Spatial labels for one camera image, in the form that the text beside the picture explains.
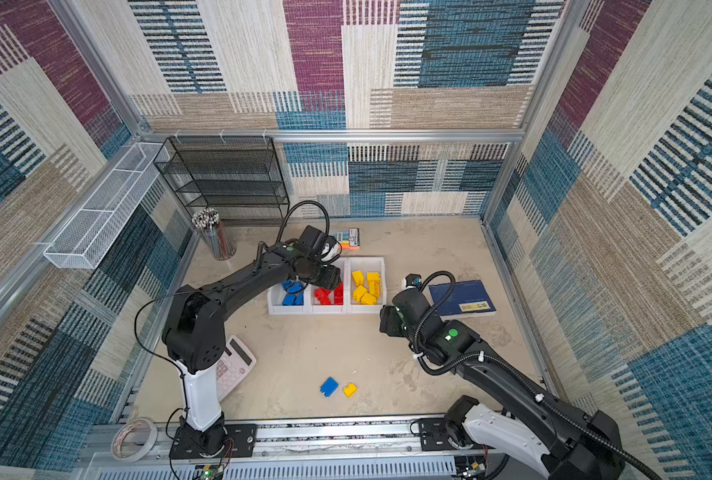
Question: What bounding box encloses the long red lego brick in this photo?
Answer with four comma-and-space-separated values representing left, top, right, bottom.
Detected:
315, 288, 332, 305

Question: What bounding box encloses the hollow yellow lego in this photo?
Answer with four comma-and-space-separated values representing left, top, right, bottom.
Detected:
369, 281, 382, 298

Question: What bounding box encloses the small yellow lego front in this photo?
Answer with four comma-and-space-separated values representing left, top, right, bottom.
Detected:
343, 383, 358, 398

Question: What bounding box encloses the blue lego front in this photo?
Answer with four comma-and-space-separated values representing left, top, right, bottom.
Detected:
320, 377, 339, 398

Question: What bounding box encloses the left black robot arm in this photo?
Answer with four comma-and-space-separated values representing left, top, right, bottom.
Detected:
162, 226, 342, 458

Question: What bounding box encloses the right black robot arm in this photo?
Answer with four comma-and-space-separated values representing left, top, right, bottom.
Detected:
380, 274, 625, 479

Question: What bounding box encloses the highlighter marker pack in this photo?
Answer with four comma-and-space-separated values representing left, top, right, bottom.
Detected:
335, 228, 361, 250

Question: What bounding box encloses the white middle bin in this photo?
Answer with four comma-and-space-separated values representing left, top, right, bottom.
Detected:
306, 258, 352, 315

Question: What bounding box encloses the white bin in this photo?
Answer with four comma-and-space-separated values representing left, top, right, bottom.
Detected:
267, 262, 311, 315
306, 258, 352, 315
347, 257, 387, 314

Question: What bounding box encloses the white right bin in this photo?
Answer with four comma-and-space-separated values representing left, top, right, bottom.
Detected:
347, 257, 387, 314

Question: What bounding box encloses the white left bin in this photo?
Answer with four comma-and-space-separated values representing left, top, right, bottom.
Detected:
267, 262, 311, 315

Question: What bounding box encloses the blue book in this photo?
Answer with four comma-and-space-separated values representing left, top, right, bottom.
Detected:
429, 280, 496, 320

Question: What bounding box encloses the pencil cup with pencils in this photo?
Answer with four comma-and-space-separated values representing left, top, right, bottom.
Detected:
192, 207, 236, 261

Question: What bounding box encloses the pink white calculator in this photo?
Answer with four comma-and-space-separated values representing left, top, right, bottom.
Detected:
216, 335, 257, 401

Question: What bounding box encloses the tape roll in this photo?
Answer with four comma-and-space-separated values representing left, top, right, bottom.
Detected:
111, 418, 158, 463

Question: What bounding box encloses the black wire shelf rack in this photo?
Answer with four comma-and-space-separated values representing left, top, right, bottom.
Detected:
153, 136, 291, 225

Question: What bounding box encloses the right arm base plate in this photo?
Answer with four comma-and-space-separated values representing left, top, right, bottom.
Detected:
409, 417, 497, 453

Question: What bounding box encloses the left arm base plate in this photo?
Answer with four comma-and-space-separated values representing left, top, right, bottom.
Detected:
169, 423, 258, 460

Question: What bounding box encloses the white mesh wall basket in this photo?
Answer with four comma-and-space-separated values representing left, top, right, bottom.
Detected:
44, 142, 162, 270

